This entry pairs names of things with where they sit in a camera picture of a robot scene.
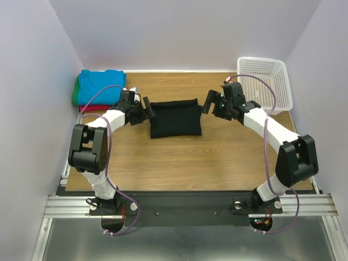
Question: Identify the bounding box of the black t shirt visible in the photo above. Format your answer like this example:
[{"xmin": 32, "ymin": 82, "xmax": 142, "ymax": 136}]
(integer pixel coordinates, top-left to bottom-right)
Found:
[{"xmin": 150, "ymin": 99, "xmax": 202, "ymax": 139}]

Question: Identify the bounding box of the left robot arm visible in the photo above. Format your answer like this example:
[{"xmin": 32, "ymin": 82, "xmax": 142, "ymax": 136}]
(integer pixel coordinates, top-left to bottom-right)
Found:
[{"xmin": 68, "ymin": 88, "xmax": 155, "ymax": 215}]

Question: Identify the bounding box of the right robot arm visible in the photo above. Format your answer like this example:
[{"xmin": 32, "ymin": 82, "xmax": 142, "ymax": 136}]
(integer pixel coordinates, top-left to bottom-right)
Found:
[{"xmin": 202, "ymin": 82, "xmax": 319, "ymax": 212}]

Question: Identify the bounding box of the red folded t shirt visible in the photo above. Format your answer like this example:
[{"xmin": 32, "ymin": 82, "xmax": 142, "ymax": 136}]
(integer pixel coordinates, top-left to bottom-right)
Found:
[{"xmin": 78, "ymin": 104, "xmax": 111, "ymax": 113}]

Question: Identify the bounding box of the blue folded t shirt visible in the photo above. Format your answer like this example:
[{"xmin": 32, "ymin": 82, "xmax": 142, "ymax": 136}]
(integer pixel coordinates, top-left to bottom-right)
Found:
[{"xmin": 77, "ymin": 70, "xmax": 127, "ymax": 105}]

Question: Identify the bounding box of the white plastic basket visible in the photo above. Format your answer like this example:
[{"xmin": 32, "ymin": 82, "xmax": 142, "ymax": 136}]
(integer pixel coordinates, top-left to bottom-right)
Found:
[{"xmin": 237, "ymin": 57, "xmax": 293, "ymax": 115}]

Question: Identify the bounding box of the green folded t shirt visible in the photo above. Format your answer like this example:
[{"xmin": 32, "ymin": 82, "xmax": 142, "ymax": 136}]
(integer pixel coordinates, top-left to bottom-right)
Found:
[{"xmin": 72, "ymin": 77, "xmax": 80, "ymax": 106}]

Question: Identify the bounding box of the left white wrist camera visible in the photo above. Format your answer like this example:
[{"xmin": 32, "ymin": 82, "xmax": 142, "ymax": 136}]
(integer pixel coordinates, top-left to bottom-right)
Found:
[{"xmin": 122, "ymin": 87, "xmax": 140, "ymax": 94}]

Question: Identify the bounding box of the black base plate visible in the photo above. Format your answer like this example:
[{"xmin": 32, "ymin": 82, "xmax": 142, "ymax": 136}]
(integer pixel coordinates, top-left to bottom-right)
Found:
[{"xmin": 86, "ymin": 191, "xmax": 282, "ymax": 229}]

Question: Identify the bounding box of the aluminium frame rail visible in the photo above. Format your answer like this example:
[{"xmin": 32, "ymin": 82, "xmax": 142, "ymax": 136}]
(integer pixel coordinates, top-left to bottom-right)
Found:
[{"xmin": 43, "ymin": 194, "xmax": 338, "ymax": 219}]

